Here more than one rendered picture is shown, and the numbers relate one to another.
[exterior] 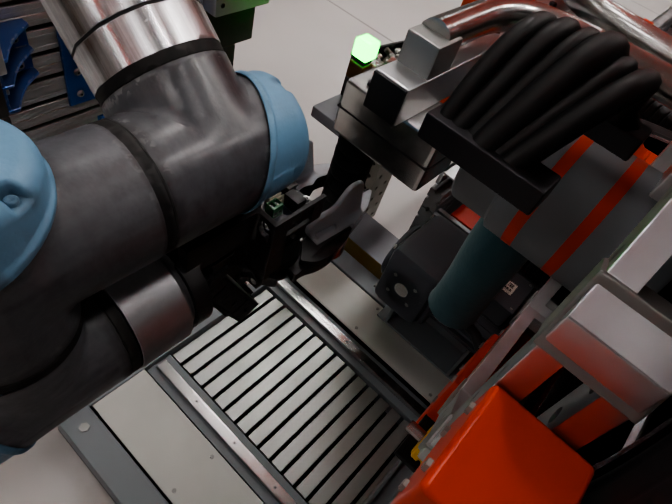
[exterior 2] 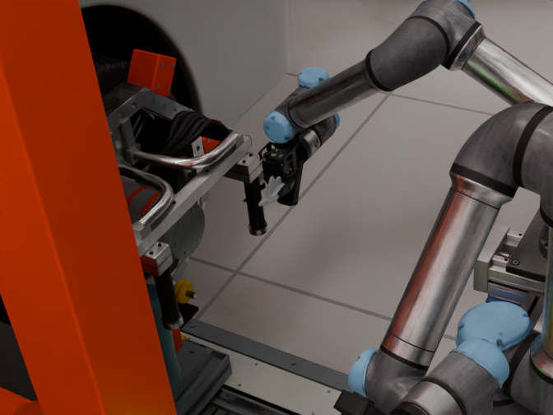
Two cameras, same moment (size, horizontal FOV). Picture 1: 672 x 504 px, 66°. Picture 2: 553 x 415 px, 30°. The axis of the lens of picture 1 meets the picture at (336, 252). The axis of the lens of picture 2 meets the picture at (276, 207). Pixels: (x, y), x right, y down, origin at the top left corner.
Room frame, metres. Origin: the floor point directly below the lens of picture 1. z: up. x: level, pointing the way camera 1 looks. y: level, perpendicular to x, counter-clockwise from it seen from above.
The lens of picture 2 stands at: (2.21, 0.38, 2.23)
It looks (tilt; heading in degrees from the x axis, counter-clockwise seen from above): 37 degrees down; 190
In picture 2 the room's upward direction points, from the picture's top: 7 degrees counter-clockwise
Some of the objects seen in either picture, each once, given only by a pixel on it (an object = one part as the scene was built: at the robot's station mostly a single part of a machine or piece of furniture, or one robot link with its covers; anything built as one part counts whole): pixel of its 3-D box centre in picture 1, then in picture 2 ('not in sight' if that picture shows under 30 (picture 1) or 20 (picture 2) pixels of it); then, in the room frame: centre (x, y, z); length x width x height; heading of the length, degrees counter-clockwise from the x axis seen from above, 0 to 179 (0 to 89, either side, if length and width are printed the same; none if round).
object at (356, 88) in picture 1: (400, 124); (238, 164); (0.36, -0.01, 0.93); 0.09 x 0.05 x 0.05; 64
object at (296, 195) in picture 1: (232, 237); (284, 159); (0.24, 0.08, 0.86); 0.12 x 0.08 x 0.09; 154
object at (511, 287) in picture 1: (461, 324); not in sight; (0.74, -0.32, 0.26); 0.42 x 0.18 x 0.35; 64
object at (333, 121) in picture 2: (16, 370); (318, 126); (0.10, 0.15, 0.85); 0.11 x 0.08 x 0.09; 154
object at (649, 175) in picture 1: (570, 203); (151, 219); (0.45, -0.21, 0.85); 0.21 x 0.14 x 0.14; 64
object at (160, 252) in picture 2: not in sight; (146, 254); (0.66, -0.16, 0.93); 0.09 x 0.05 x 0.05; 64
